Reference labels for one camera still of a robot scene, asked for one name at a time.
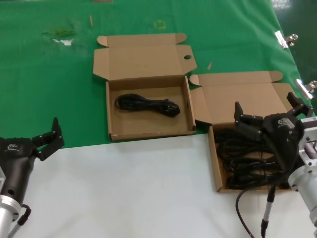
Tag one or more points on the small wooden stick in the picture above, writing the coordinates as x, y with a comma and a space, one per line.
91, 21
210, 66

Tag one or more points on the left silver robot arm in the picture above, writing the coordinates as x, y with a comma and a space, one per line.
6, 213

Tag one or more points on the right wrist camera silver mount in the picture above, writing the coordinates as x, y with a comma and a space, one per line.
309, 131

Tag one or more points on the left wrist camera grey mount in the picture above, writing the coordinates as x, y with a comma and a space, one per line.
1, 177

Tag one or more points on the green table cloth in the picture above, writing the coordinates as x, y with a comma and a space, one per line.
37, 86

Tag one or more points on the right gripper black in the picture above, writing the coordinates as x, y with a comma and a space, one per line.
284, 136

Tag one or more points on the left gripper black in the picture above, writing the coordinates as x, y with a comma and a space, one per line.
17, 163

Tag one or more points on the cardboard box with dented corner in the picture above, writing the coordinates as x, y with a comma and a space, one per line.
138, 62

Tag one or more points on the silver binder clip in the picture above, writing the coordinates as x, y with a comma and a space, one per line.
282, 39
303, 88

